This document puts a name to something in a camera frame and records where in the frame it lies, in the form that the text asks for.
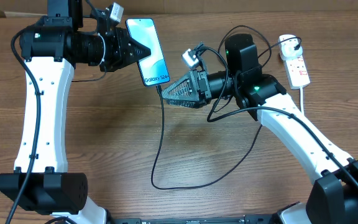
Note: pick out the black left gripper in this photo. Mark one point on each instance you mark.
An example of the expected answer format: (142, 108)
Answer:
(123, 45)

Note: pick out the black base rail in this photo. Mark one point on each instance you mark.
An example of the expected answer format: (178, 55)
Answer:
(197, 220)

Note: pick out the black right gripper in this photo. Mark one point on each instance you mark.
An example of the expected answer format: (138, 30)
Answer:
(194, 78)

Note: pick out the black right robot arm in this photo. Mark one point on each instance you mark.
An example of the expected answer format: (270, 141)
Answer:
(332, 171)

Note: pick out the white USB wall charger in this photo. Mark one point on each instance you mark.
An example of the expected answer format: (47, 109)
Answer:
(290, 47)

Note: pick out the black Samsung Galaxy smartphone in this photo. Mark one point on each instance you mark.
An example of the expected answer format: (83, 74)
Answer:
(152, 65)

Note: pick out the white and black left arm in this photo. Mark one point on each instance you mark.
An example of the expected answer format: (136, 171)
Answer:
(49, 51)

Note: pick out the white power strip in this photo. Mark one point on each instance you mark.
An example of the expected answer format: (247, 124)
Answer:
(297, 73)

